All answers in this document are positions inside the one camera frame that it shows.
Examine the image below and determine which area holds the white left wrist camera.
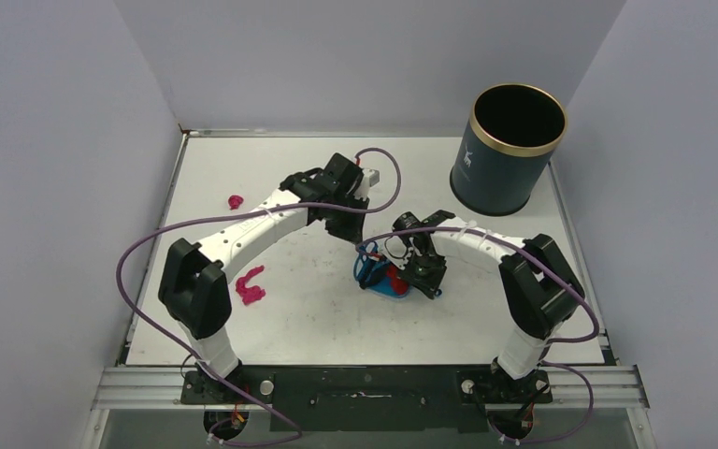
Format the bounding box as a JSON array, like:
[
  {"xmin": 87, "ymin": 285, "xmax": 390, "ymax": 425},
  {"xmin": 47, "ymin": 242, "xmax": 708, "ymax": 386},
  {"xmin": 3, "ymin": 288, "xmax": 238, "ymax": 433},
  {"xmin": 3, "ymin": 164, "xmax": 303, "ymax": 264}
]
[{"xmin": 360, "ymin": 168, "xmax": 381, "ymax": 190}]

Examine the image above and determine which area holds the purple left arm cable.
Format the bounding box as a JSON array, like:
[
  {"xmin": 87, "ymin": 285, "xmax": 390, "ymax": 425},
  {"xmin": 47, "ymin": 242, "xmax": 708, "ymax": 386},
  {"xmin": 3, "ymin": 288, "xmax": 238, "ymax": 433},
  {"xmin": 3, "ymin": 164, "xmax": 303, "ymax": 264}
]
[{"xmin": 115, "ymin": 147, "xmax": 402, "ymax": 449}]

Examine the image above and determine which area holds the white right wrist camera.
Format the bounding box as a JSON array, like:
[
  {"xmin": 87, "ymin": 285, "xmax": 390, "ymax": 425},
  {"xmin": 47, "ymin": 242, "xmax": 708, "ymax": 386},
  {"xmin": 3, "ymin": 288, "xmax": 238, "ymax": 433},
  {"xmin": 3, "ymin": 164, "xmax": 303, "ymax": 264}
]
[{"xmin": 381, "ymin": 237, "xmax": 409, "ymax": 268}]

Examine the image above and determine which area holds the blue hand brush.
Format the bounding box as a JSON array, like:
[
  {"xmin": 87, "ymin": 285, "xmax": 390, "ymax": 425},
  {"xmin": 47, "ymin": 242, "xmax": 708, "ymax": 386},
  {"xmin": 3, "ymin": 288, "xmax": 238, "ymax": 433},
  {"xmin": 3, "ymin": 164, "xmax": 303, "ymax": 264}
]
[{"xmin": 353, "ymin": 242, "xmax": 387, "ymax": 290}]

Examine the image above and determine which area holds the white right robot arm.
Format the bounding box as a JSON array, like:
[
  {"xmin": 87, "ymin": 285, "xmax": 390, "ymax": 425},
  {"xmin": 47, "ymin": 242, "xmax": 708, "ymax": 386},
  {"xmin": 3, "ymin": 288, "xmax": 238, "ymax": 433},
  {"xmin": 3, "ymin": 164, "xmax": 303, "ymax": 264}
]
[{"xmin": 392, "ymin": 210, "xmax": 584, "ymax": 403}]

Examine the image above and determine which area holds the large pink paper scrap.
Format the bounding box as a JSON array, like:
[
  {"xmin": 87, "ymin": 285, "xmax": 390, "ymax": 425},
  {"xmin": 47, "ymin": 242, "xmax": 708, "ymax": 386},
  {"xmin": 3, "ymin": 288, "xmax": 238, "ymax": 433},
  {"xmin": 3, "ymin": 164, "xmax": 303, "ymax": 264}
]
[{"xmin": 235, "ymin": 266, "xmax": 266, "ymax": 306}]

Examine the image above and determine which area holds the aluminium rail frame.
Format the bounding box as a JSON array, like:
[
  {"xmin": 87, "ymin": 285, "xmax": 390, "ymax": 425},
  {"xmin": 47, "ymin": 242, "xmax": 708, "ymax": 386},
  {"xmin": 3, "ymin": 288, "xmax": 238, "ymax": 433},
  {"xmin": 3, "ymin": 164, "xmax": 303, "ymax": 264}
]
[{"xmin": 92, "ymin": 366, "xmax": 650, "ymax": 410}]

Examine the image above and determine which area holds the blue plastic dustpan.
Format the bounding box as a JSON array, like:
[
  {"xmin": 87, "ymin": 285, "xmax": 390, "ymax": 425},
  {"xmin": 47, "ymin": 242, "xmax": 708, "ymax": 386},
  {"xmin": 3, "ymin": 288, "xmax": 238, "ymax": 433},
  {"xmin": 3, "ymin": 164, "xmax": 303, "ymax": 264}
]
[{"xmin": 365, "ymin": 277, "xmax": 414, "ymax": 300}]

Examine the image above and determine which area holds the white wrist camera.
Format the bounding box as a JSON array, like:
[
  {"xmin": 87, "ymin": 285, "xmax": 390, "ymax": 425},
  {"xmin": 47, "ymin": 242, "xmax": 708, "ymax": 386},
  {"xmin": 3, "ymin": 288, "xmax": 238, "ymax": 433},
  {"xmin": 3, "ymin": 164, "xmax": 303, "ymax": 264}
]
[
  {"xmin": 381, "ymin": 237, "xmax": 409, "ymax": 268},
  {"xmin": 360, "ymin": 168, "xmax": 381, "ymax": 190}
]

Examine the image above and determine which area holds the dark blue gold-rimmed bin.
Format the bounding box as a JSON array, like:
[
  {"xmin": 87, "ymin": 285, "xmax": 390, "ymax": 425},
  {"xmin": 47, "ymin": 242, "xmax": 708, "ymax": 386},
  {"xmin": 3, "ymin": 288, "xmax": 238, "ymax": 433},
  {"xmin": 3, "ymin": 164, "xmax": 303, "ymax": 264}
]
[{"xmin": 450, "ymin": 83, "xmax": 567, "ymax": 216}]

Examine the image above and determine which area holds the small pink paper scrap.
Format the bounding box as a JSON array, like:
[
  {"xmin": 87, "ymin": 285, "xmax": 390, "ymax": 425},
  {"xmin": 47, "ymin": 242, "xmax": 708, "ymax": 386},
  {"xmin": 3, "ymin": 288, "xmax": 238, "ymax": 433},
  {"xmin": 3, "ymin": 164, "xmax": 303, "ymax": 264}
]
[{"xmin": 227, "ymin": 195, "xmax": 244, "ymax": 210}]

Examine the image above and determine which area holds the red paper scrap left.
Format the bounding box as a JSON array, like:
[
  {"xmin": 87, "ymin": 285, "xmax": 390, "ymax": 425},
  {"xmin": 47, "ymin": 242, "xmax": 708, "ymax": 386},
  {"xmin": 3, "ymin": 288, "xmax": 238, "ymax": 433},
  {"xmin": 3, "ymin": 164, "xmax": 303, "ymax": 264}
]
[{"xmin": 386, "ymin": 264, "xmax": 409, "ymax": 297}]

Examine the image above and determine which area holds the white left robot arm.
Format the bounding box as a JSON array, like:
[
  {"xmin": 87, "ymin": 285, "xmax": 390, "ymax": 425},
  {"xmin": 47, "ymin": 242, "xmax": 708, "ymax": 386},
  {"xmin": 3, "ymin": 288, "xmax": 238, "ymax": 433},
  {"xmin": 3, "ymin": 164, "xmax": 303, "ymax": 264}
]
[{"xmin": 158, "ymin": 153, "xmax": 380, "ymax": 403}]

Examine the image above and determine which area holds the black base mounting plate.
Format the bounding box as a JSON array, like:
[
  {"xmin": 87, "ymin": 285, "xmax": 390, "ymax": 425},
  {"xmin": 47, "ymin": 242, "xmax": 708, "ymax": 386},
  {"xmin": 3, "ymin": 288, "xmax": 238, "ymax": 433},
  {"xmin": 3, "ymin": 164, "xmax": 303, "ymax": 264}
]
[{"xmin": 179, "ymin": 365, "xmax": 553, "ymax": 434}]

